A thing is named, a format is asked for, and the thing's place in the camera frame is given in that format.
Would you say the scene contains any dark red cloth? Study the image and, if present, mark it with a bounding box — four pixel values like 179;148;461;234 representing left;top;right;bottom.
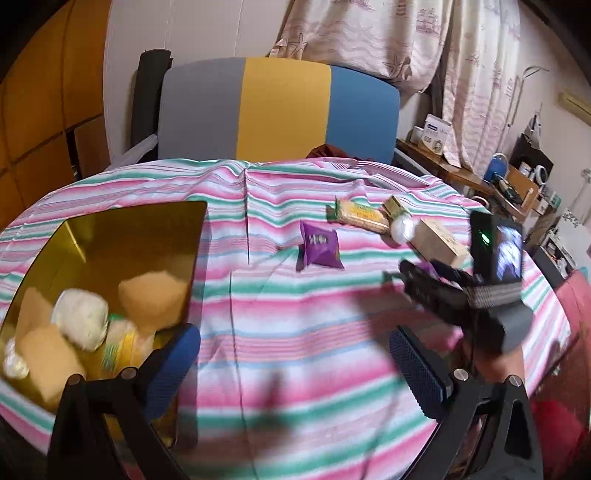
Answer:
307;144;359;160

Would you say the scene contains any wooden wardrobe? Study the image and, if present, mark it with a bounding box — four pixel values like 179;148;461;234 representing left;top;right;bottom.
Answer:
1;1;111;227

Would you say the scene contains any small green tea box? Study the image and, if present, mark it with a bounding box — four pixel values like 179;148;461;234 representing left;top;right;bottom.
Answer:
383;196;412;221

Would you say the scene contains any small purple snack packet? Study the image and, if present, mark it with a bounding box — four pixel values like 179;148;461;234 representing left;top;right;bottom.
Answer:
418;260;445;278

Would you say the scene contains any person's right hand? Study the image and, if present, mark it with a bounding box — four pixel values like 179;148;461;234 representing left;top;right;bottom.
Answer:
474;346;526;383

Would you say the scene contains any large rice cracker pack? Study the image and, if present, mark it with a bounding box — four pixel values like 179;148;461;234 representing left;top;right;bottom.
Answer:
101;314;155;375

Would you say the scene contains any black camera with screen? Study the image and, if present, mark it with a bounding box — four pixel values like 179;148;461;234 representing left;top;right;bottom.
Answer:
470;211;523;285

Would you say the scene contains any wall air conditioner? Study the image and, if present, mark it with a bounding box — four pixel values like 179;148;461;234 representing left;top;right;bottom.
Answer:
558;91;591;123

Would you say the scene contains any striped pink green bedsheet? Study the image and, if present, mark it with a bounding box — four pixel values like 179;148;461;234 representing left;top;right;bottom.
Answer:
0;156;574;480

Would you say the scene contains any beige cardboard box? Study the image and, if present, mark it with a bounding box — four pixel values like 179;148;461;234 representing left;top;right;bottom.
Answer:
411;219;469;268

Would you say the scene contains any grey yellow blue chair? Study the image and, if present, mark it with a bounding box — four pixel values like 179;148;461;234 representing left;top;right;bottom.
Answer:
111;49;400;168

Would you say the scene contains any black desk organizer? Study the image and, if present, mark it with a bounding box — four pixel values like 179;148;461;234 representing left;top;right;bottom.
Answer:
509;134;554;187

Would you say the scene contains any gold storage bin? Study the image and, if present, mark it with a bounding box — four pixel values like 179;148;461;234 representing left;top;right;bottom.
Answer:
0;200;209;448

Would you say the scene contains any small rice cracker pack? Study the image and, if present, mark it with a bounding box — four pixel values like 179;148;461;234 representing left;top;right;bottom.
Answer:
335;198;390;234

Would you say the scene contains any pink patterned curtain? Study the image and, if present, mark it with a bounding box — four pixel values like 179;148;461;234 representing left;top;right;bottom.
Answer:
270;0;521;176

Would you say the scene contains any wooden desk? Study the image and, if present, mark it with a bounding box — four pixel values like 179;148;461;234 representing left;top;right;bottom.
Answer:
397;139;539;223

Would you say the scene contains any blue round container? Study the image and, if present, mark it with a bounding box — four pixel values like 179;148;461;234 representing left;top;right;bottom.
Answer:
483;152;509;183

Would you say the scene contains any white blue box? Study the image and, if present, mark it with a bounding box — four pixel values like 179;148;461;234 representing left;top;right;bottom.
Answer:
421;114;452;155

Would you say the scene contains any white plastic bag ball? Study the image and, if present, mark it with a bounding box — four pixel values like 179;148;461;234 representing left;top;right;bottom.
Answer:
390;213;419;244

